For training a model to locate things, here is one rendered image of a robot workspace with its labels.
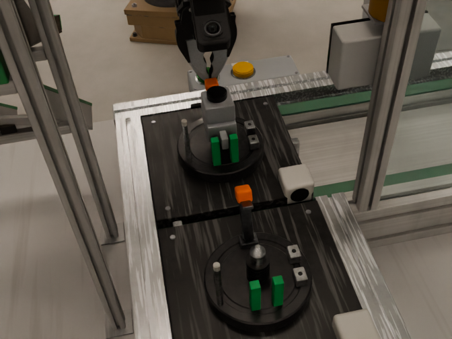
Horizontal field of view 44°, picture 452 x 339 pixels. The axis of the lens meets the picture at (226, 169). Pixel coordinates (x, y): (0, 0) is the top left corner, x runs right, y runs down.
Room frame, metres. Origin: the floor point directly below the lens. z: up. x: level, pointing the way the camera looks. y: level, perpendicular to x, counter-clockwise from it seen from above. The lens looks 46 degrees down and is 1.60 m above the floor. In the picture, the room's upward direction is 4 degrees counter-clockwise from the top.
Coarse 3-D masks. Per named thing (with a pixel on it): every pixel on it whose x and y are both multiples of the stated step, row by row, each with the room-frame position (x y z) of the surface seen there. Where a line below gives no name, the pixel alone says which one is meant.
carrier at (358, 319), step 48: (192, 240) 0.47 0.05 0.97; (240, 240) 0.45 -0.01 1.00; (288, 240) 0.45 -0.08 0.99; (192, 288) 0.39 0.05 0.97; (240, 288) 0.38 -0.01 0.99; (288, 288) 0.37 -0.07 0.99; (336, 288) 0.38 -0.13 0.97; (192, 336) 0.33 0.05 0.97; (240, 336) 0.32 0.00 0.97; (288, 336) 0.32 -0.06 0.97; (336, 336) 0.31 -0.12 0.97
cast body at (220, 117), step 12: (204, 96) 0.65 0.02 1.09; (216, 96) 0.63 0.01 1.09; (228, 96) 0.64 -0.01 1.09; (204, 108) 0.62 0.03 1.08; (216, 108) 0.62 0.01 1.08; (228, 108) 0.62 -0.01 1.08; (204, 120) 0.64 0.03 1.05; (216, 120) 0.62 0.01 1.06; (228, 120) 0.62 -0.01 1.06; (216, 132) 0.61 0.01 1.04; (228, 132) 0.62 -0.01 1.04; (228, 144) 0.60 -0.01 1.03
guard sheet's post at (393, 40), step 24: (408, 0) 0.51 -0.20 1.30; (384, 24) 0.54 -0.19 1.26; (408, 24) 0.52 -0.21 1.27; (384, 48) 0.53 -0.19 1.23; (408, 48) 0.51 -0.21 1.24; (384, 72) 0.52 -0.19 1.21; (408, 72) 0.51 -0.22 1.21; (384, 96) 0.51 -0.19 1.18; (384, 120) 0.51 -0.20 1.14; (384, 144) 0.52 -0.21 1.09; (360, 168) 0.53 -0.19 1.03; (384, 168) 0.51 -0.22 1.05; (360, 192) 0.52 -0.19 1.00
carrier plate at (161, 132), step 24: (144, 120) 0.74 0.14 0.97; (168, 120) 0.73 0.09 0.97; (192, 120) 0.73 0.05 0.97; (264, 120) 0.72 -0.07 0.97; (168, 144) 0.67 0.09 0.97; (264, 144) 0.66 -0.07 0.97; (288, 144) 0.65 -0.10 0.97; (168, 168) 0.62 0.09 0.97; (264, 168) 0.60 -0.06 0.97; (168, 192) 0.56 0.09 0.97; (192, 192) 0.56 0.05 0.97; (216, 192) 0.56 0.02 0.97; (264, 192) 0.55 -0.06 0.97; (168, 216) 0.52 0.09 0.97; (192, 216) 0.52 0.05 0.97; (216, 216) 0.52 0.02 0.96
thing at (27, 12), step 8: (16, 0) 0.57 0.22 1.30; (16, 8) 0.56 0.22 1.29; (24, 8) 0.58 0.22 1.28; (24, 16) 0.57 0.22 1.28; (32, 16) 0.60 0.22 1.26; (56, 16) 0.68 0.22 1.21; (24, 24) 0.57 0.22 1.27; (32, 24) 0.59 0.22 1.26; (56, 24) 0.67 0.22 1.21; (32, 32) 0.58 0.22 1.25; (32, 40) 0.57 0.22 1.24; (40, 40) 0.60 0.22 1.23; (0, 48) 0.49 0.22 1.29
